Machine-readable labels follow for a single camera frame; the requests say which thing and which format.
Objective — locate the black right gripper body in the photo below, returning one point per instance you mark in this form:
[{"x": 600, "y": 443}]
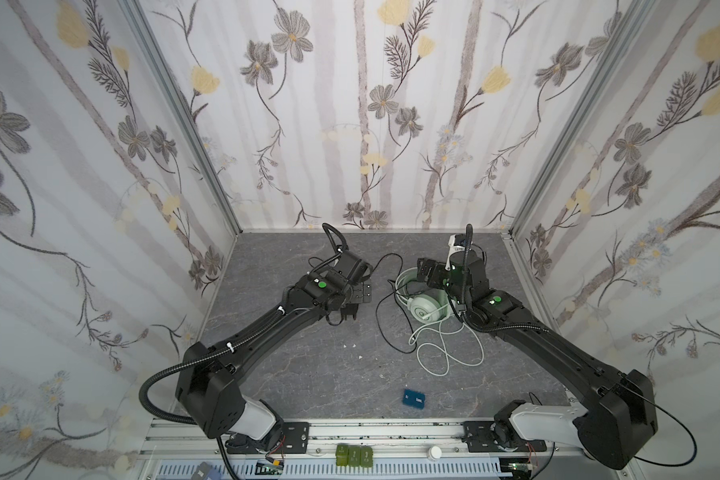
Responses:
[{"x": 428, "y": 270}]

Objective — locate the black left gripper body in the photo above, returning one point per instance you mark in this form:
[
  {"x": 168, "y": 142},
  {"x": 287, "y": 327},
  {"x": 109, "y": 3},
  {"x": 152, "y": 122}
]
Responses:
[{"x": 360, "y": 293}]

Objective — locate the mint green headphones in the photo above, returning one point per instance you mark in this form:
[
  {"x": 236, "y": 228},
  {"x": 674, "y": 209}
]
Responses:
[{"x": 435, "y": 324}]

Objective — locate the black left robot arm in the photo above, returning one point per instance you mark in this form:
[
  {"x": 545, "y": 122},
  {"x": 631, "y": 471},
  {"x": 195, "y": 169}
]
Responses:
[{"x": 210, "y": 377}]

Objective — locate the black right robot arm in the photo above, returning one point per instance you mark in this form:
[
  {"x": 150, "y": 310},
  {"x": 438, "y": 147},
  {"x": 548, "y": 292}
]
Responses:
[{"x": 615, "y": 413}]

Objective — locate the small blue block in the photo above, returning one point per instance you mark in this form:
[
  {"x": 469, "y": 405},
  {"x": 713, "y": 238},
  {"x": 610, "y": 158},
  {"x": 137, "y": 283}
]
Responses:
[{"x": 414, "y": 399}]

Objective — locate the green terminal block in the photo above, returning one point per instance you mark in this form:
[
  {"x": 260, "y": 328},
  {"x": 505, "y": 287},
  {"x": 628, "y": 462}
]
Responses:
[{"x": 354, "y": 456}]

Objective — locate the white round cap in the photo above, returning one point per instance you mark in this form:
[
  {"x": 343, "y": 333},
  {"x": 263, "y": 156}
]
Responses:
[{"x": 434, "y": 453}]

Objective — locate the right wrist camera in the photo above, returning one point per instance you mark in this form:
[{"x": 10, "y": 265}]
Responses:
[{"x": 456, "y": 248}]

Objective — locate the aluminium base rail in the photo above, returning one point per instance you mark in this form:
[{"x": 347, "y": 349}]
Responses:
[{"x": 173, "y": 451}]

